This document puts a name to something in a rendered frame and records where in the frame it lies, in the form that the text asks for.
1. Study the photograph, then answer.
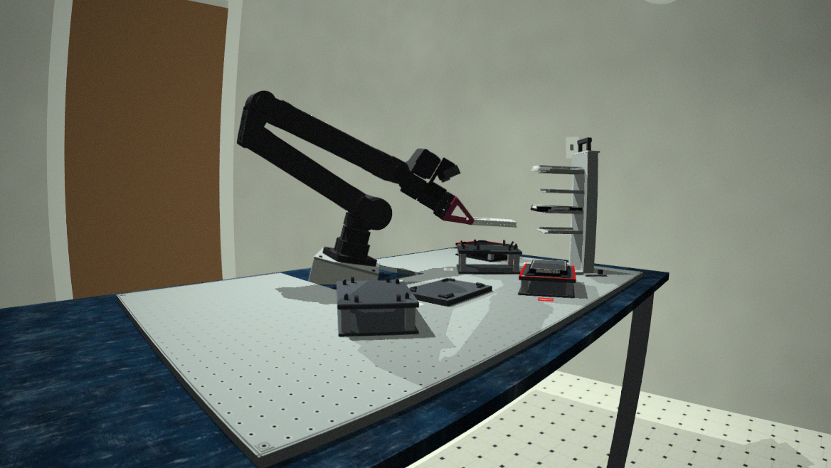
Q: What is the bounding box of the grey shelf rack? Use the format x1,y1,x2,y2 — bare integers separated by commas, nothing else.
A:
537,152,598,275

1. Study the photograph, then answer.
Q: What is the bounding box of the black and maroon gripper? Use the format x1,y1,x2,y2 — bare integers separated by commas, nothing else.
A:
417,182,475,225

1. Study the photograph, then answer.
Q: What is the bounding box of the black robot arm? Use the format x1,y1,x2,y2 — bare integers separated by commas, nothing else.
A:
237,90,461,267

